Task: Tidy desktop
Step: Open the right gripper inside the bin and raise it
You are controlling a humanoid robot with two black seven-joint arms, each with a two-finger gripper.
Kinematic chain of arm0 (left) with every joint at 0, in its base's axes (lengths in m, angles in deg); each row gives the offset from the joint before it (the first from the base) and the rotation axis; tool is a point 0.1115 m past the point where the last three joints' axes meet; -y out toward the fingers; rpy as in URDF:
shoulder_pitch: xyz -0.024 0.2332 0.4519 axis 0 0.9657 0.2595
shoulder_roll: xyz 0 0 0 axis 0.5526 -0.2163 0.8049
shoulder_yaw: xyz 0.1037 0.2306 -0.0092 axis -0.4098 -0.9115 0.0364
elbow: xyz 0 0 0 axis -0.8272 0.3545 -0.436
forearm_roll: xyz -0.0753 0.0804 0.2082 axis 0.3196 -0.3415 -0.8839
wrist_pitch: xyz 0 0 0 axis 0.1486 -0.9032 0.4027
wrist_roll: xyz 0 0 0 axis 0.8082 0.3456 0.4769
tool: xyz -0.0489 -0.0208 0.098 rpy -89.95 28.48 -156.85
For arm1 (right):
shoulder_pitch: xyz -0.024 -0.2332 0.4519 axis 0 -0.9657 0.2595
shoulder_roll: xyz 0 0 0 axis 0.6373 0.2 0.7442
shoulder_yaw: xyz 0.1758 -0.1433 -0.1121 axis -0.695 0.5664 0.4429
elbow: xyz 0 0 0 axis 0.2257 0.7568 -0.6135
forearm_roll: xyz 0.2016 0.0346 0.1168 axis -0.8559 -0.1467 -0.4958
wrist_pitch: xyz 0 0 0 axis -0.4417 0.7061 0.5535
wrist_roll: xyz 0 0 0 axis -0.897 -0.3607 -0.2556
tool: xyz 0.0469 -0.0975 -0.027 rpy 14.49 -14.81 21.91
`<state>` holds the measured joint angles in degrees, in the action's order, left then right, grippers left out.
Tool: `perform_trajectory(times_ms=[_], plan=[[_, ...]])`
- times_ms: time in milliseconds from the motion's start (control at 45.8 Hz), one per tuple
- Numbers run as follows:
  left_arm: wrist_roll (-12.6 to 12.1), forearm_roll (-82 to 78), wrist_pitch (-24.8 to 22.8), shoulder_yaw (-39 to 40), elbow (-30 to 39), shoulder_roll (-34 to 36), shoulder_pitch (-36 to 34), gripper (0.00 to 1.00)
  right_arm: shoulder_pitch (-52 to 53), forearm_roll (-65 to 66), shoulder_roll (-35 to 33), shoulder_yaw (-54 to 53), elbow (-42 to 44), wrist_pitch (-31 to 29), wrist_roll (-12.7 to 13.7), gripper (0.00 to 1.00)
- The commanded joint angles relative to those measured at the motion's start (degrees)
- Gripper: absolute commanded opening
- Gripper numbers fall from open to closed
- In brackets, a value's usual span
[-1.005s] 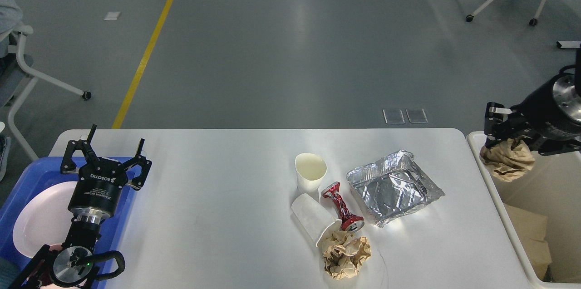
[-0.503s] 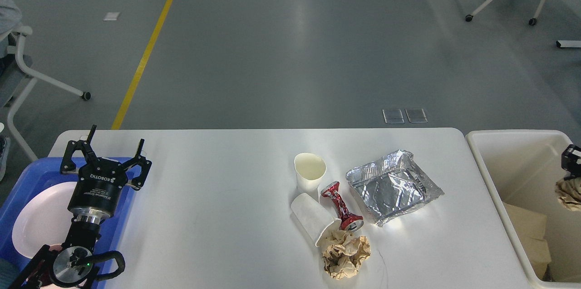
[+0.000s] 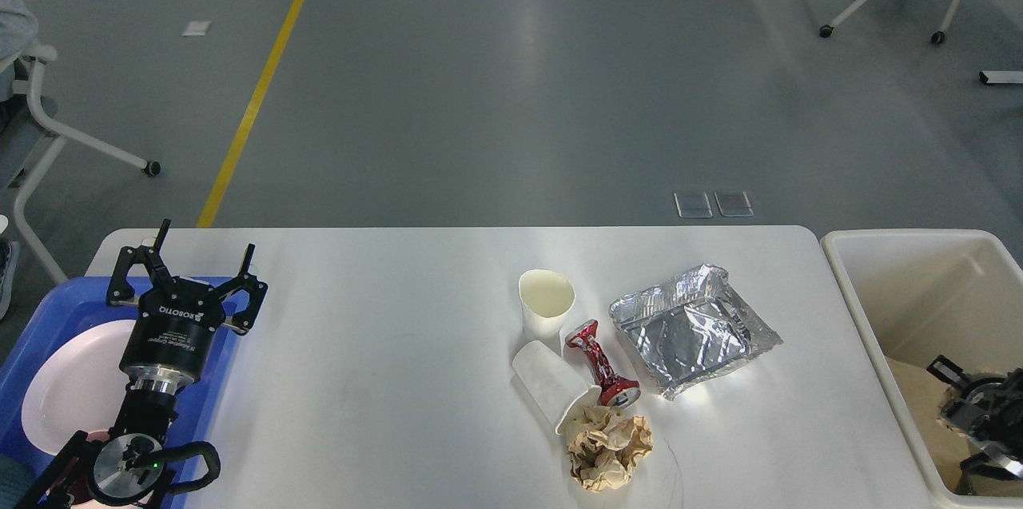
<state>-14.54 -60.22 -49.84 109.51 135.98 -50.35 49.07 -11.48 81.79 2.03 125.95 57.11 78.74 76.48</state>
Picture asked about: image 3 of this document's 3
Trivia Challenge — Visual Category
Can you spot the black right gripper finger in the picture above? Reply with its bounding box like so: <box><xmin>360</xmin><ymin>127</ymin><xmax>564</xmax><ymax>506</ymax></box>
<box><xmin>925</xmin><ymin>355</ymin><xmax>972</xmax><ymax>394</ymax></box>
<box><xmin>957</xmin><ymin>451</ymin><xmax>1022</xmax><ymax>497</ymax></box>

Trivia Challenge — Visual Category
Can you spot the upright white paper cup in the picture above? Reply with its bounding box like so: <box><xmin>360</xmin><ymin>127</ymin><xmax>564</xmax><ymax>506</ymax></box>
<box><xmin>518</xmin><ymin>268</ymin><xmax>576</xmax><ymax>340</ymax></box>

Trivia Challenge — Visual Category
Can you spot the brown paper sheet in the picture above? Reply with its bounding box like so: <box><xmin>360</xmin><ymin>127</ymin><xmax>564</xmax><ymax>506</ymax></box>
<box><xmin>886</xmin><ymin>357</ymin><xmax>973</xmax><ymax>493</ymax></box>

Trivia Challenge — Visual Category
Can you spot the clear floor plate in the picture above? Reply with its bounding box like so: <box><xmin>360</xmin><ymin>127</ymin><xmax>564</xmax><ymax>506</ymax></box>
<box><xmin>714</xmin><ymin>191</ymin><xmax>755</xmax><ymax>217</ymax></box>
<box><xmin>675</xmin><ymin>192</ymin><xmax>714</xmax><ymax>219</ymax></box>

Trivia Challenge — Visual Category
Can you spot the clear floor plate right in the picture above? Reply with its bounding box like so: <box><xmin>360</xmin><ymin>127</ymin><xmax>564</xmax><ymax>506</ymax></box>
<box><xmin>714</xmin><ymin>191</ymin><xmax>755</xmax><ymax>217</ymax></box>

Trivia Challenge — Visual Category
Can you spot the lying white paper cup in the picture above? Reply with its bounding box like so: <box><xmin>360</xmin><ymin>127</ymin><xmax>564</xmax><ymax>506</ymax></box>
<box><xmin>512</xmin><ymin>340</ymin><xmax>601</xmax><ymax>435</ymax></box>

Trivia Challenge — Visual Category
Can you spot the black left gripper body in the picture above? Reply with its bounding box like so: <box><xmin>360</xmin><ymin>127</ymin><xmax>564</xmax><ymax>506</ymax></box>
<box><xmin>118</xmin><ymin>293</ymin><xmax>226</xmax><ymax>388</ymax></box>

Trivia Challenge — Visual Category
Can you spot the pink plate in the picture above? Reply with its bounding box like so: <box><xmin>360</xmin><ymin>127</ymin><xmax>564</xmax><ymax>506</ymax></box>
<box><xmin>21</xmin><ymin>320</ymin><xmax>134</xmax><ymax>455</ymax></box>

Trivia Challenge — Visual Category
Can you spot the white bar base right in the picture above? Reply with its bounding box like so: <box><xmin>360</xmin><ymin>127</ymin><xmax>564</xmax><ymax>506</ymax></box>
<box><xmin>978</xmin><ymin>70</ymin><xmax>1023</xmax><ymax>85</ymax></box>

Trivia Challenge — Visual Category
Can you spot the grey green mug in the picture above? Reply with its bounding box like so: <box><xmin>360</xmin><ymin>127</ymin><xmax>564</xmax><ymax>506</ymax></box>
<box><xmin>0</xmin><ymin>455</ymin><xmax>36</xmax><ymax>508</ymax></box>

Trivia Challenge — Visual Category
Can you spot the crushed red soda can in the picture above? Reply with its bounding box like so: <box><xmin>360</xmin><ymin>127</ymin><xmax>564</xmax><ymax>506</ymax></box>
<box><xmin>565</xmin><ymin>319</ymin><xmax>642</xmax><ymax>408</ymax></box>

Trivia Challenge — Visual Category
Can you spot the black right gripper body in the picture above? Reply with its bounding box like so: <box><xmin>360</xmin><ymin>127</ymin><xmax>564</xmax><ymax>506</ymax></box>
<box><xmin>965</xmin><ymin>368</ymin><xmax>1022</xmax><ymax>462</ymax></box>

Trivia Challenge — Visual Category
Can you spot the clear floor plate left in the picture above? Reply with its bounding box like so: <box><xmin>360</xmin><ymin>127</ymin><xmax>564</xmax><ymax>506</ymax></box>
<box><xmin>675</xmin><ymin>192</ymin><xmax>714</xmax><ymax>219</ymax></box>

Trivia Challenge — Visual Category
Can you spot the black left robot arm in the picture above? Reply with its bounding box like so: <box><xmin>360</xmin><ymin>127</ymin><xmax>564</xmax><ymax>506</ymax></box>
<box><xmin>16</xmin><ymin>219</ymin><xmax>268</xmax><ymax>508</ymax></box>

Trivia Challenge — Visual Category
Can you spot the crumpled brown paper ball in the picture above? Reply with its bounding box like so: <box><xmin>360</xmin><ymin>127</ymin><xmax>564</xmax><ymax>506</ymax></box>
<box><xmin>563</xmin><ymin>406</ymin><xmax>653</xmax><ymax>493</ymax></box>

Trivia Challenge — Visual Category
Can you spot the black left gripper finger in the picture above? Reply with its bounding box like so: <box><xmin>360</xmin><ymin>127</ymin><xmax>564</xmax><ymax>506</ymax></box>
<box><xmin>209</xmin><ymin>244</ymin><xmax>267</xmax><ymax>336</ymax></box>
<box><xmin>104</xmin><ymin>219</ymin><xmax>178</xmax><ymax>308</ymax></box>

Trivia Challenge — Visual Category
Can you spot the beige plastic bin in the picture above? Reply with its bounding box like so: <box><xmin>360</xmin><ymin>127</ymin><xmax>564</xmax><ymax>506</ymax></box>
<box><xmin>822</xmin><ymin>229</ymin><xmax>1022</xmax><ymax>508</ymax></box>

